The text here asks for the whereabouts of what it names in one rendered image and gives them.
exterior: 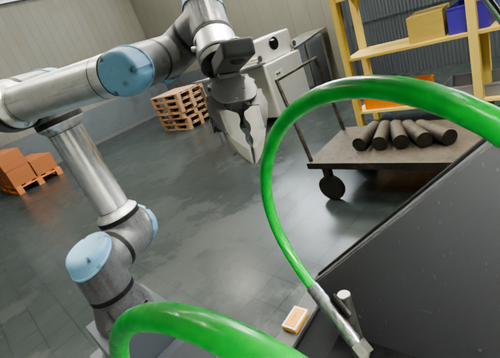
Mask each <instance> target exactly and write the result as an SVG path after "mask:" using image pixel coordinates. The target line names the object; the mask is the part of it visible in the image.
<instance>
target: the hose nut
mask: <svg viewBox="0 0 500 358"><path fill-rule="evenodd" d="M372 350H373V348H372V347H371V346H370V345H369V343H368V342H367V340H366V339H365V338H363V339H361V340H360V341H359V342H357V343H356V344H355V345H354V346H353V347H352V348H351V349H350V351H351V352H352V353H353V355H354V356H355V358H368V357H369V356H370V352H371V351H372Z"/></svg>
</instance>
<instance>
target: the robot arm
mask: <svg viewBox="0 0 500 358"><path fill-rule="evenodd" d="M182 12H183V13H182V14H181V16H180V17H179V18H178V19H177V20H176V21H175V22H174V23H173V24H172V25H171V26H170V28H169V29H168V30H167V31H166V32H165V33H164V34H163V35H162V36H158V37H155V38H152V39H147V40H144V41H140V42H136V43H132V44H129V45H119V46H117V47H114V48H112V49H111V50H110V51H107V52H106V53H104V54H99V55H97V56H95V57H91V58H88V59H86V60H83V61H80V62H78V63H74V64H71V65H68V66H66V67H63V68H59V69H58V68H44V69H41V68H40V69H35V70H33V71H31V72H28V73H25V74H20V75H17V76H14V77H9V78H6V79H2V80H0V132H6V133H10V132H21V131H24V130H27V129H30V128H32V127H33V128H34V129H35V130H36V132H37V133H38V134H39V135H43V136H46V137H48V138H49V140H50V141H51V143H52V144H53V146H54V147H55V149H56V151H57V152H58V153H59V155H60V157H61V158H62V160H63V161H64V163H65V165H66V166H67V168H68V169H69V170H70V172H71V174H72V176H73V177H74V178H75V180H76V181H77V183H78V185H79V186H80V187H81V189H82V191H83V193H84V194H85V195H86V197H87V198H88V200H89V202H90V203H91V204H92V206H93V208H94V209H95V210H96V212H97V214H98V216H99V217H98V220H97V225H98V227H99V228H100V230H101V231H99V232H95V233H94V234H90V235H89V236H87V237H86V238H85V239H84V240H81V241H80V242H79V243H77V244H76V245H75V246H74V247H73V248H72V250H71V251H70V252H69V253H68V256H67V258H66V260H65V266H66V268H67V270H68V271H69V273H70V276H71V279H72V280H73V281H74V282H75V283H76V284H77V286H78V287H79V288H80V290H81V292H82V293H83V294H84V296H85V297H86V299H87V301H88V302H89V303H90V305H91V306H92V309H93V313H94V320H95V324H96V328H97V330H98V332H99V333H100V335H101V336H102V337H103V338H105V339H109V335H110V331H111V329H112V326H113V324H114V323H115V321H116V320H117V319H118V317H119V316H120V315H121V314H123V313H124V312H125V311H126V310H128V309H130V308H132V307H134V306H136V305H139V304H143V303H147V302H154V301H153V297H152V296H151V295H150V293H149V291H148V290H146V289H145V288H143V287H142V286H141V285H140V284H139V283H137V282H136V281H135V280H134V279H133V277H132V276H131V274H130V272H129V270H128V268H130V266H131V265H132V264H133V263H134V262H135V260H136V259H137V258H138V257H139V256H140V254H141V253H142V252H143V251H144V250H145V249H146V248H147V247H148V246H149V245H150V244H151V243H152V241H153V239H154V238H155V236H156V234H157V231H158V223H157V220H156V217H155V216H154V214H153V213H152V211H151V210H150V209H146V207H145V206H143V205H138V204H137V203H136V201H133V200H129V199H127V198H126V195H125V194H124V192H123V191H122V189H121V187H120V185H119V184H118V182H117V181H116V179H115V177H114V176H113V174H112V172H111V170H110V169H109V167H108V166H107V164H106V163H105V161H104V159H103V157H102V155H101V154H100V152H99V151H98V149H97V148H96V146H95V145H94V142H93V141H92V139H91V138H90V136H89V134H88V133H87V131H86V129H85V127H84V126H83V124H82V123H81V120H82V117H83V112H82V110H81V109H80V107H83V106H88V105H90V104H93V103H98V102H101V101H104V100H108V99H112V98H116V97H119V96H120V97H129V96H132V95H138V94H140V93H142V92H144V91H145V90H147V89H148V88H149V87H152V86H154V85H156V84H158V83H164V84H170V83H172V82H173V81H174V80H176V79H178V78H179V77H181V76H182V75H183V73H184V72H185V70H186V69H187V68H188V67H189V66H191V65H192V64H193V63H194V62H195V61H196V60H198V63H199V65H200V68H201V71H202V73H203V74H204V75H205V76H206V77H209V82H210V84H209V85H208V96H207V97H206V101H207V103H208V114H209V117H210V120H211V125H212V128H213V131H214V133H216V132H223V134H224V136H225V139H226V141H227V142H228V143H229V149H230V152H231V154H232V156H236V155H237V154H238V155H239V156H240V157H241V158H242V159H244V160H245V161H247V162H248V163H249V164H257V163H258V161H259V159H260V156H261V154H262V152H263V146H264V141H265V135H266V125H267V118H268V112H269V108H268V103H267V101H266V99H265V97H264V95H263V93H262V89H258V88H257V87H256V85H255V83H254V81H255V79H253V78H250V77H249V76H248V74H241V73H240V69H241V68H242V67H243V66H244V65H245V64H246V63H247V62H248V61H249V60H250V59H251V58H252V57H253V56H254V55H255V48H254V41H253V38H252V37H250V36H249V37H244V38H240V37H235V35H234V32H233V30H232V28H231V24H230V22H229V19H228V15H227V13H226V7H225V5H224V3H223V2H222V0H182ZM242 128H248V129H249V133H250V136H249V140H250V142H251V145H252V146H249V145H248V143H247V142H246V135H245V133H243V131H242V130H241V129H242Z"/></svg>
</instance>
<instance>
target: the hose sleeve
mask: <svg viewBox="0 0 500 358"><path fill-rule="evenodd" d="M307 292H308V293H309V294H310V296H311V297H312V299H313V300H314V301H315V303H316V304H317V305H318V306H319V307H320V309H321V310H322V312H323V313H324V314H325V316H326V317H327V318H328V319H329V320H330V322H331V323H332V325H333V326H334V328H335V329H336V330H337V332H338V333H339V334H340V335H341V336H342V338H343V340H344V341H346V343H347V344H348V345H349V347H353V346H354V345H355V344H356V343H357V342H359V341H360V340H361V338H362V337H361V336H360V335H359V333H358V332H357V331H356V328H354V327H353V325H352V324H351V323H350V321H348V319H347V318H346V317H345V315H344V314H343V313H342V311H341V310H340V309H339V308H338V307H337V306H336V304H335V303H334V302H333V300H332V299H331V298H330V296H329V295H328V294H327V293H326V292H325V290H324V289H323V288H322V286H321V285H320V284H319V282H315V283H314V284H312V285H311V286H309V287H308V289H307Z"/></svg>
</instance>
